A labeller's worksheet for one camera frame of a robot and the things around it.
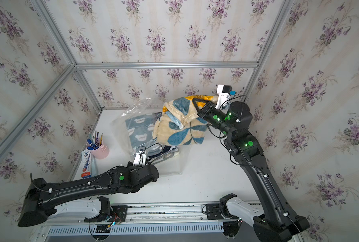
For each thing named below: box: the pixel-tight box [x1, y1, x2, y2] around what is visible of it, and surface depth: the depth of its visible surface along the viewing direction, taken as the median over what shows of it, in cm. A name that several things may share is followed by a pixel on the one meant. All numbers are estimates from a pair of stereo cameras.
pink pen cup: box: [85, 140, 110, 160], surface depth 92 cm
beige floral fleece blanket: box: [152, 94, 219, 146], surface depth 67 cm
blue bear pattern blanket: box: [125, 111, 163, 158], surface depth 97 cm
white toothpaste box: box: [80, 150, 92, 179], surface depth 87 cm
